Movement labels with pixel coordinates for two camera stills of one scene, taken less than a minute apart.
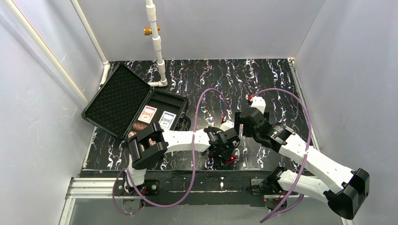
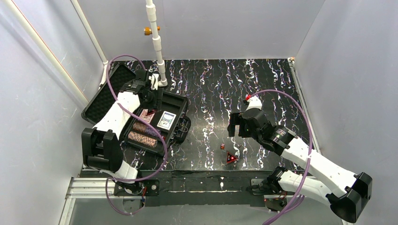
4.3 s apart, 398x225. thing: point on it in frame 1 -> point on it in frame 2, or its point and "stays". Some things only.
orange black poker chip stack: (139, 126) stays
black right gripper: (245, 124) stays
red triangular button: (232, 158) stays
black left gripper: (222, 149) -> (158, 97)
